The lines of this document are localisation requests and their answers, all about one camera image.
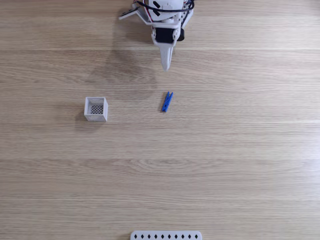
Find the blue clothes peg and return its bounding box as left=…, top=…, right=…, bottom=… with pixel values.
left=160, top=91, right=174, bottom=113

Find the small white lattice crate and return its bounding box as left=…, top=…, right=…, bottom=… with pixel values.
left=83, top=96, right=109, bottom=123

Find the white plate with diamond holes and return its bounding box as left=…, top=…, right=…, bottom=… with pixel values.
left=129, top=230, right=203, bottom=240

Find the black cable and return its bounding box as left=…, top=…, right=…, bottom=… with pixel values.
left=147, top=0, right=196, bottom=14

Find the red and white wire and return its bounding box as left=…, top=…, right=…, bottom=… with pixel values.
left=141, top=0, right=154, bottom=23

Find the camera board on white bracket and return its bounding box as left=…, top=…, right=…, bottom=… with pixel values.
left=118, top=6, right=154, bottom=26

